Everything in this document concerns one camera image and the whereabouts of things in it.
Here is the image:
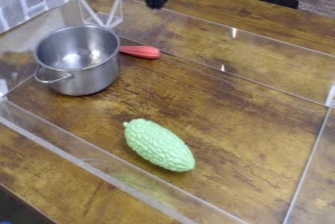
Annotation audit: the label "stainless steel pot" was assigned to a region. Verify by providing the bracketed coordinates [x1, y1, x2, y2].
[33, 24, 120, 96]

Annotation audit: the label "orange spoon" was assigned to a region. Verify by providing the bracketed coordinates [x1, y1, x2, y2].
[119, 46, 159, 60]

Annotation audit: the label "green bitter gourd toy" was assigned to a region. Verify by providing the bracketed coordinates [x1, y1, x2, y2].
[123, 118, 195, 172]

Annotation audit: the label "clear acrylic tray walls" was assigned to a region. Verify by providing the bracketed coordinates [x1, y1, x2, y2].
[0, 0, 335, 224]

